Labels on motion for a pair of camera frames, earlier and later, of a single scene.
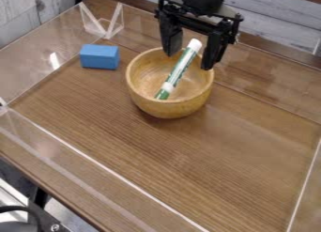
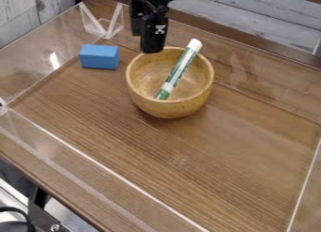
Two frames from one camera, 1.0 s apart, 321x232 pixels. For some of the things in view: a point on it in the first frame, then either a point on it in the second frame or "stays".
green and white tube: [180, 69] stays
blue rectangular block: [100, 56] stays
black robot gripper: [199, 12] to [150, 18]
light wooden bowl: [150, 69] stays
